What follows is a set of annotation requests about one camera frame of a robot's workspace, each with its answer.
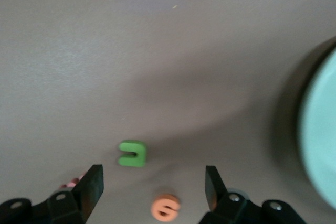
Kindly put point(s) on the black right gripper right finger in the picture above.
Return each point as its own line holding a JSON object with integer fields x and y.
{"x": 214, "y": 190}

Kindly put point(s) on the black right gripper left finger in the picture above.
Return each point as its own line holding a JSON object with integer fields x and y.
{"x": 89, "y": 190}

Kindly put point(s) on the pink foam letter w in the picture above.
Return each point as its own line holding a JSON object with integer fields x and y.
{"x": 69, "y": 183}

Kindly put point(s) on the green foam letter n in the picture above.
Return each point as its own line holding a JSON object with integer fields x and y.
{"x": 140, "y": 153}

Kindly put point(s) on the green plate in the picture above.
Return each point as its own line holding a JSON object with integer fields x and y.
{"x": 323, "y": 129}

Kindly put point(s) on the brown table cover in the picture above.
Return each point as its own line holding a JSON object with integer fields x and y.
{"x": 105, "y": 51}

